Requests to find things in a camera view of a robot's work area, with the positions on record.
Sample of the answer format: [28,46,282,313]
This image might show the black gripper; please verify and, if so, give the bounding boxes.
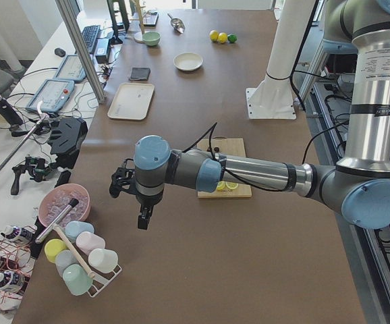
[136,190,163,230]

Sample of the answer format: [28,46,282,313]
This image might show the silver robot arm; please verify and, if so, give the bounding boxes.
[132,1,390,230]

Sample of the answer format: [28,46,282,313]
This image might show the cream rectangular tray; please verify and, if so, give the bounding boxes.
[107,82,155,121]

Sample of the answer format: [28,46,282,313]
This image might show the white plastic cup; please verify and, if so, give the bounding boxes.
[88,248,118,273]

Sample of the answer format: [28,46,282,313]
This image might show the pink plastic cup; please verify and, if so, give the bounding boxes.
[76,232,106,256]

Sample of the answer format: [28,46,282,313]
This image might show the blue plastic cup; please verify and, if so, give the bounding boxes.
[64,221,94,243]

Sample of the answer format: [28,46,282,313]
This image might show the steel muddler black tip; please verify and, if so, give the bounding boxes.
[34,198,79,244]

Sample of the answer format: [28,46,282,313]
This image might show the lemon slice left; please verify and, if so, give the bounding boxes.
[216,181,226,191]

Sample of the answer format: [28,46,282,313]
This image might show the lemon slice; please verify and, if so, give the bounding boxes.
[225,182,239,190]
[216,181,226,191]

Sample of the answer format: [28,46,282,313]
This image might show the grey plastic cup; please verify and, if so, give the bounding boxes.
[55,250,78,277]

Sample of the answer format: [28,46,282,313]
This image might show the mint plastic cup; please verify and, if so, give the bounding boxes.
[62,264,93,296]

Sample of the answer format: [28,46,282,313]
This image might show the pink bowl with ice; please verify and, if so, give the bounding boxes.
[38,184,91,227]

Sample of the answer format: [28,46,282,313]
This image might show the lemon slice right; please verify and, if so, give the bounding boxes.
[225,182,239,190]

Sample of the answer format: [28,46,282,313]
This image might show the yellow plastic cup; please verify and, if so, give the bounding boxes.
[45,238,67,263]

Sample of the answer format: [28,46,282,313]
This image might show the wooden cutting board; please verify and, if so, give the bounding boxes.
[197,136,252,199]

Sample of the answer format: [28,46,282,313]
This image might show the black perforated device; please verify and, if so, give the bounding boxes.
[47,117,88,169]

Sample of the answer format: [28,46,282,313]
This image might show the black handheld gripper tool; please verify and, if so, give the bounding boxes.
[10,155,58,196]

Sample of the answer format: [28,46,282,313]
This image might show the small bottle one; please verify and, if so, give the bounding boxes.
[1,225,33,246]

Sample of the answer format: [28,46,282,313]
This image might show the dark grey folded cloth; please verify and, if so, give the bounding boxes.
[129,67,150,81]

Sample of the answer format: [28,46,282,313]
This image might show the small bottle three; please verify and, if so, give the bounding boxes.
[0,271,26,294]

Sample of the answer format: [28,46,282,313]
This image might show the near blue teach pendant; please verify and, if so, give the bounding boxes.
[26,79,75,113]

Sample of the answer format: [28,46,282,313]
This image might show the blue teach pendant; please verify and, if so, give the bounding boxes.
[54,55,86,83]
[26,79,75,113]

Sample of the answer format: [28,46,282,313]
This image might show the white round plate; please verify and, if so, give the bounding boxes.
[173,53,203,72]

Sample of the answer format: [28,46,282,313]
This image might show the far blue teach pendant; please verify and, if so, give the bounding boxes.
[54,55,86,83]

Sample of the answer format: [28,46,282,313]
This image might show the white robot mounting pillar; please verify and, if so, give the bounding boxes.
[246,0,317,119]

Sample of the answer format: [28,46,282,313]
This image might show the black power adapter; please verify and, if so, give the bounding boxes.
[94,38,111,64]

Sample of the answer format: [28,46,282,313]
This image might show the mint green bowl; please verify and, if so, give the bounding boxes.
[142,31,161,47]

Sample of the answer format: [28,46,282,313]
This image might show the wooden glass stand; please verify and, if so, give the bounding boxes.
[130,0,145,43]

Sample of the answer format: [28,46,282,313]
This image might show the black computer mouse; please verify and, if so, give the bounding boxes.
[54,47,66,57]

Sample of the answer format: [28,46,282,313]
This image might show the black keyboard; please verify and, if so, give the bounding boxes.
[81,25,101,54]

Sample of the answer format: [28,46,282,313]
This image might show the yellow lemon far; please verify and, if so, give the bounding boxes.
[209,30,219,43]

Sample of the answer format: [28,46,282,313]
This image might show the yellow lemon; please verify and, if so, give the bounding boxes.
[217,32,228,44]
[209,30,219,43]

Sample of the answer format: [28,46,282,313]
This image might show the steel scoop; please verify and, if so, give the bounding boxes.
[167,13,186,34]

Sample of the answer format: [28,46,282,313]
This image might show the yellow lemon near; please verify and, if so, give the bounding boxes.
[217,32,228,44]

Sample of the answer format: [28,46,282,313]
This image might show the green lime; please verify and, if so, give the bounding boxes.
[227,34,238,43]

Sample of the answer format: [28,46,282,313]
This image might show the white wire cup rack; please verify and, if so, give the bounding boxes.
[87,265,123,298]

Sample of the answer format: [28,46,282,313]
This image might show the aluminium frame post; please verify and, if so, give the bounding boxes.
[55,0,105,104]

